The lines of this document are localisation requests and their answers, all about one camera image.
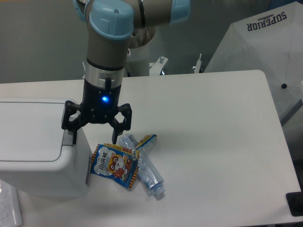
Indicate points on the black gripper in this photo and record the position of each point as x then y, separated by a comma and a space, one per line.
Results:
97, 106

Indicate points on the white plastic trash can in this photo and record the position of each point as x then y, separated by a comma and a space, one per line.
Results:
37, 156

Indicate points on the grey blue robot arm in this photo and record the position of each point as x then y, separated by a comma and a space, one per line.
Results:
110, 25

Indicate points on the blue cartoon snack bag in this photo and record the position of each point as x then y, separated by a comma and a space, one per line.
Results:
117, 163

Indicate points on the blue yellow snack wrapper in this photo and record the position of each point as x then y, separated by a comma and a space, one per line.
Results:
147, 142

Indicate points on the crushed clear plastic bottle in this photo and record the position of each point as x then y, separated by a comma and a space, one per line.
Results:
147, 172

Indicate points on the white superior umbrella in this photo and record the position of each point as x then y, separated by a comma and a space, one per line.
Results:
271, 42

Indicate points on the black device at table edge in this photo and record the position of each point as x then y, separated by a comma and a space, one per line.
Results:
295, 203

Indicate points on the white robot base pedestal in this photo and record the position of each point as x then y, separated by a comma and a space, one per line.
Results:
137, 62

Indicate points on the white metal mounting bracket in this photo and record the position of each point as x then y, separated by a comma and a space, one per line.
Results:
155, 69

